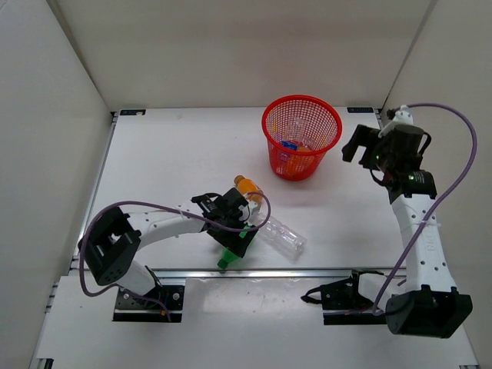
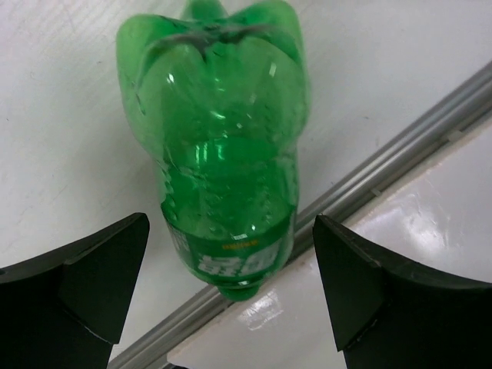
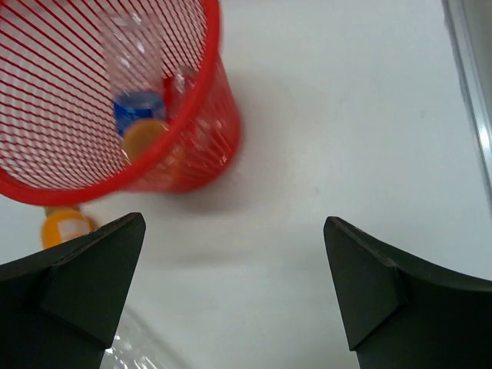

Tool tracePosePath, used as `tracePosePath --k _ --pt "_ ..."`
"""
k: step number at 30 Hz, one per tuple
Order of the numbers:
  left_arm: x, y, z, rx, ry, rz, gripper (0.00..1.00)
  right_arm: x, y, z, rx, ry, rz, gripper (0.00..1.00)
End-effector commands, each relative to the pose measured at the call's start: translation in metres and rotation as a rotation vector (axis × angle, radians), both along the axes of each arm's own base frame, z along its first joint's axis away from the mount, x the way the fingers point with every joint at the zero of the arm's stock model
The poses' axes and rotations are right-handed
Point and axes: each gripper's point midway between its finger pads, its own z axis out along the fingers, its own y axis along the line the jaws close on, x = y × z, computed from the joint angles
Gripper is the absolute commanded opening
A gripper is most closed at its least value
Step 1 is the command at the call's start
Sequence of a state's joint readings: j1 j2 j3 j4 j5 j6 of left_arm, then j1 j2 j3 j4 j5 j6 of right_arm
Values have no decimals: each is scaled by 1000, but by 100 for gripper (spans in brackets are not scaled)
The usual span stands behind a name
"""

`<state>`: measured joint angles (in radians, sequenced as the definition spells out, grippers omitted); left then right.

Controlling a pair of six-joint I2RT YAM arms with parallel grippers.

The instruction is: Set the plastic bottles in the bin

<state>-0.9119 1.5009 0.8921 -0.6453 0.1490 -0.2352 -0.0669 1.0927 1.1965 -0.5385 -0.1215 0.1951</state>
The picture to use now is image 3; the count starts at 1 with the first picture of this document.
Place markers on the red mesh plastic bin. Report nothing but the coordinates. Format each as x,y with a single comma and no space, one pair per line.
106,96

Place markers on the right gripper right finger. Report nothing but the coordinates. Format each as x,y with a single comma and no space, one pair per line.
400,311

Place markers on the orange juice bottle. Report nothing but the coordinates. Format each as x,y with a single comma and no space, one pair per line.
140,135
63,224

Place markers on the aluminium table rail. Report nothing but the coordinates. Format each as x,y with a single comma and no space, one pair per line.
469,28

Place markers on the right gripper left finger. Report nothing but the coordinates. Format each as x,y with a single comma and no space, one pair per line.
60,307

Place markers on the clear blue-label bottle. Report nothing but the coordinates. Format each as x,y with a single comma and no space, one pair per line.
150,65

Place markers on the clear crinkled plastic bottle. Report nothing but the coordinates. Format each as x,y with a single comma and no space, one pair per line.
136,345

